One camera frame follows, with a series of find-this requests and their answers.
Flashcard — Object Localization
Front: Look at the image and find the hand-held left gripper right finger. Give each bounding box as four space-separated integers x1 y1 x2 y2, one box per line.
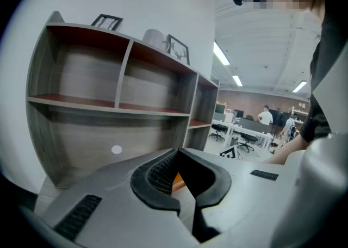
178 147 307 248

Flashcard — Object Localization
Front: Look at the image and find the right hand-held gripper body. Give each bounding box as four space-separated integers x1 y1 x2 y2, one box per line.
219 145 245 161

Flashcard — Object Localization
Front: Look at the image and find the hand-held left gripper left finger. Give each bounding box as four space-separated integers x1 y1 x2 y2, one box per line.
40 147 201 248

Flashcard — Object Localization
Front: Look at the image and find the grey wooden desk with shelves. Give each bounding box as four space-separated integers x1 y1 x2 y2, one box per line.
26 10 220 189

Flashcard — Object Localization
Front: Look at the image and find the person's right forearm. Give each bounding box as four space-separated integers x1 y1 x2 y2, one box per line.
262 132 310 165

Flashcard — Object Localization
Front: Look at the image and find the grey desk partition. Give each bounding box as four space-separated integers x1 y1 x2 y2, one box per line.
239 117 270 133

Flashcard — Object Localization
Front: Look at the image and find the black office chair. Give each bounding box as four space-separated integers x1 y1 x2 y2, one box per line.
238 132 258 153
210 123 228 142

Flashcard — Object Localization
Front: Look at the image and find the person's black shirt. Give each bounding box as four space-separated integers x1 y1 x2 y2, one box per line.
299 4 348 144

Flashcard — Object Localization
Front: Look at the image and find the white mug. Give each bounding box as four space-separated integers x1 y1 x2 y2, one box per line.
142 28 170 52

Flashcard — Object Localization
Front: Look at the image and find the large black antler picture frame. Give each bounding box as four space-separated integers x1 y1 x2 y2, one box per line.
166 34 190 65

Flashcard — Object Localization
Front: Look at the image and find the small black picture frame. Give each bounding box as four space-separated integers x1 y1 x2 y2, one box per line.
91 14 123 32

